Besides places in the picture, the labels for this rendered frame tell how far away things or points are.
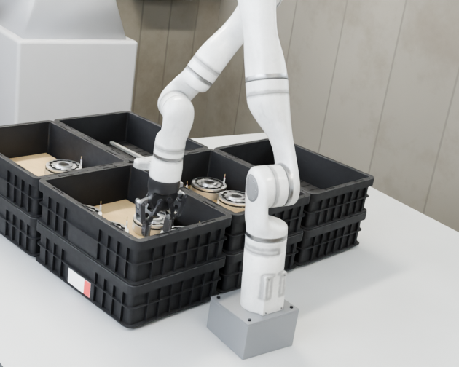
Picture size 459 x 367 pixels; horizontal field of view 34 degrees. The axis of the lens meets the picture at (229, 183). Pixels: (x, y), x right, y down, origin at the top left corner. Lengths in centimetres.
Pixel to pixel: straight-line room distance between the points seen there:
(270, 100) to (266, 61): 8
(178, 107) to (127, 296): 44
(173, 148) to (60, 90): 211
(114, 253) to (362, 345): 62
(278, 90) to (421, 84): 229
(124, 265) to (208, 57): 49
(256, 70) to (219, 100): 351
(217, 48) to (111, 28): 222
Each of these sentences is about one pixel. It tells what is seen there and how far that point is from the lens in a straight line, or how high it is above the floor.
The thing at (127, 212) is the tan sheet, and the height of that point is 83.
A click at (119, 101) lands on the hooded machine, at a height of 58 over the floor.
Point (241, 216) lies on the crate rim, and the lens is 185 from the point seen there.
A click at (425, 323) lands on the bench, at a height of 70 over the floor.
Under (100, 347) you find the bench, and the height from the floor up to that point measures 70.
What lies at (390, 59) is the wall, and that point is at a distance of 399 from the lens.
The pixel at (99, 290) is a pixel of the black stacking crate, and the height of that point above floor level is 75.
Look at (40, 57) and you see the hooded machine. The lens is 371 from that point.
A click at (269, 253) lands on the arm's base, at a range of 165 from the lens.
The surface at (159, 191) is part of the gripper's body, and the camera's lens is 176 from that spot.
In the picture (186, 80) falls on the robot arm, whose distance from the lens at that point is 169.
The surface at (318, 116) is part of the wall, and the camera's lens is 438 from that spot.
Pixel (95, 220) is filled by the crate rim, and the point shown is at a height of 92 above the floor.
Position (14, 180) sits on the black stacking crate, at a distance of 203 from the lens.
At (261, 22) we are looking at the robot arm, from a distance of 163.
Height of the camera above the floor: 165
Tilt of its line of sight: 21 degrees down
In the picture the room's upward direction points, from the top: 8 degrees clockwise
